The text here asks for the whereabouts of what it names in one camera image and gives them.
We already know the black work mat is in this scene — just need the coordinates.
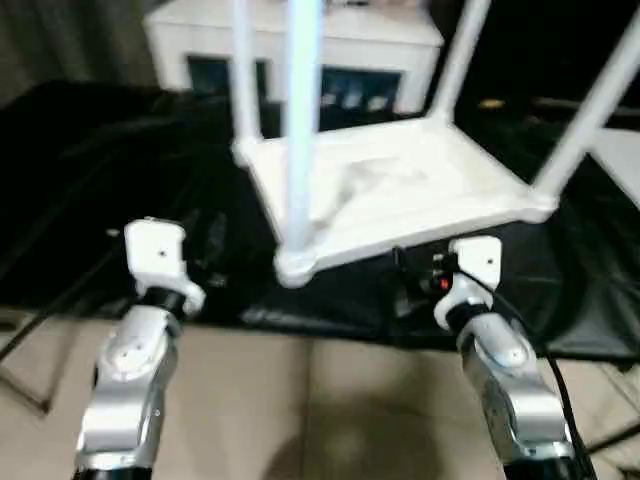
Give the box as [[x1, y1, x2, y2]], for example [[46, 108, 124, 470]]
[[0, 80, 640, 361]]

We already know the white cabinet with glass doors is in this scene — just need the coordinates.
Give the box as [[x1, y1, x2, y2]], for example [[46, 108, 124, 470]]
[[145, 0, 444, 116]]

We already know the flat white board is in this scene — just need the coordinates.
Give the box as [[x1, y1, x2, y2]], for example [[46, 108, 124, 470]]
[[590, 130, 640, 211]]

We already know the grey curtain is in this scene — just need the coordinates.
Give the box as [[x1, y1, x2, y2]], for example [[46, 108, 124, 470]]
[[0, 0, 166, 101]]

